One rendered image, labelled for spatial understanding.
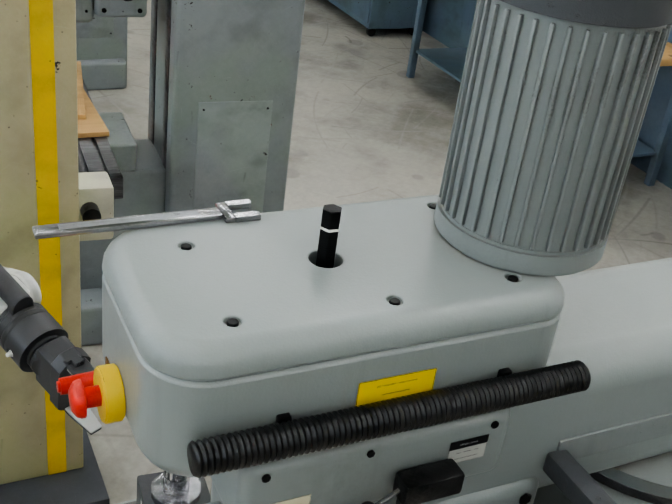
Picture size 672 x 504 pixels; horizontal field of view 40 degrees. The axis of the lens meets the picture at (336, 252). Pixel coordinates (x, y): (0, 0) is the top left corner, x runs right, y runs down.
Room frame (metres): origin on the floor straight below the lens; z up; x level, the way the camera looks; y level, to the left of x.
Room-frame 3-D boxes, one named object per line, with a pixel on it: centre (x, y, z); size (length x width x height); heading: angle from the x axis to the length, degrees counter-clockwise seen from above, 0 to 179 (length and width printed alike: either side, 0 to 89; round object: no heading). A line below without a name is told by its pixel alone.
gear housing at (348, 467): (0.88, -0.03, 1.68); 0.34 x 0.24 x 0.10; 119
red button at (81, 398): (0.74, 0.23, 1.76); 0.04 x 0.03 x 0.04; 29
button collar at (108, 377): (0.75, 0.21, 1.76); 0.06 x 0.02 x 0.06; 29
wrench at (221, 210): (0.88, 0.20, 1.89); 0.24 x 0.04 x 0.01; 119
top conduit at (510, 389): (0.75, -0.09, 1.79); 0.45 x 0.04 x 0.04; 119
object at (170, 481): (1.24, 0.23, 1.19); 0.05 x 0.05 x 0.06
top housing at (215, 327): (0.87, 0.00, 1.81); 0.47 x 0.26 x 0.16; 119
